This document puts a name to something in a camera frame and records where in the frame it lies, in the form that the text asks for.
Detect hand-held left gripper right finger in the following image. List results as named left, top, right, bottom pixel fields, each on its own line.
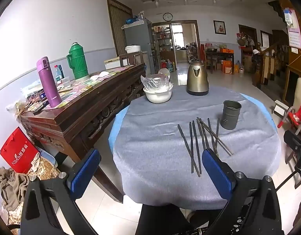
left=202, top=148, right=282, bottom=235

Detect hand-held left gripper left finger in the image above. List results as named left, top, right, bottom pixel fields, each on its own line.
left=21, top=148, right=101, bottom=235

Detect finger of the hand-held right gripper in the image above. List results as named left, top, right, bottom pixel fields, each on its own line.
left=284, top=130, right=301, bottom=152

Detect bunch of dark chopsticks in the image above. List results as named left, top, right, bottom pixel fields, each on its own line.
left=177, top=117, right=234, bottom=177

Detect grey metal chopstick holder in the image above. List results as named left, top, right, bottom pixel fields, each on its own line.
left=220, top=100, right=242, bottom=130

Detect brown wooden chair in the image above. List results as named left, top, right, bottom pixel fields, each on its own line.
left=285, top=142, right=300, bottom=165

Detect red child's chair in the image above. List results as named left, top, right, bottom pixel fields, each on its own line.
left=277, top=106, right=301, bottom=136

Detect white step stool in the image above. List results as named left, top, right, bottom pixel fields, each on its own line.
left=272, top=99, right=289, bottom=116

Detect dark carved wooden sideboard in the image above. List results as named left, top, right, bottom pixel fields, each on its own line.
left=20, top=62, right=146, bottom=203

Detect red paper bag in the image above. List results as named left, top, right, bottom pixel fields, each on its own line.
left=0, top=127, right=40, bottom=174

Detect person's black trousers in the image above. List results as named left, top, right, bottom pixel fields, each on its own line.
left=136, top=203, right=190, bottom=235

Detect brown crumpled cloth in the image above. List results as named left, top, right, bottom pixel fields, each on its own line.
left=0, top=166, right=31, bottom=212

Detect wooden staircase railing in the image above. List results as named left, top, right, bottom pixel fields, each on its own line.
left=252, top=42, right=288, bottom=89

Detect brass electric kettle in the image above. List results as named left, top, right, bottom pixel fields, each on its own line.
left=186, top=59, right=209, bottom=96

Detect purple thermos bottle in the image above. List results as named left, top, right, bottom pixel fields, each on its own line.
left=37, top=56, right=62, bottom=108

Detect plastic water bottle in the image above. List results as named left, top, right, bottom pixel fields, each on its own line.
left=54, top=64, right=65, bottom=85

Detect clear plastic bag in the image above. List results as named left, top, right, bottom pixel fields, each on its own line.
left=141, top=73, right=174, bottom=92

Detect green thermos flask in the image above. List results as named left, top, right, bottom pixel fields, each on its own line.
left=66, top=42, right=89, bottom=80

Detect small white fan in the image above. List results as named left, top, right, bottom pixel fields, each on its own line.
left=157, top=68, right=171, bottom=80

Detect white foam box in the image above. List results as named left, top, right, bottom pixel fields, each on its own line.
left=104, top=57, right=121, bottom=70

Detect wooden dining table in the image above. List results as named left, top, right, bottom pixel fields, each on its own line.
left=206, top=48, right=235, bottom=74

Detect grey refrigerator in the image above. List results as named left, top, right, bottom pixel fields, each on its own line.
left=123, top=18, right=156, bottom=75

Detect brown wooden door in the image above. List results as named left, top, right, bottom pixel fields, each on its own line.
left=107, top=0, right=134, bottom=57

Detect wall calendar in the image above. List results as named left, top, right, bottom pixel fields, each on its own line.
left=288, top=27, right=301, bottom=50

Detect dark wooden frame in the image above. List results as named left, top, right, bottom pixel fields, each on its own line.
left=119, top=51, right=144, bottom=66

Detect framed wall picture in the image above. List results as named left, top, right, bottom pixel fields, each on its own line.
left=213, top=20, right=226, bottom=35

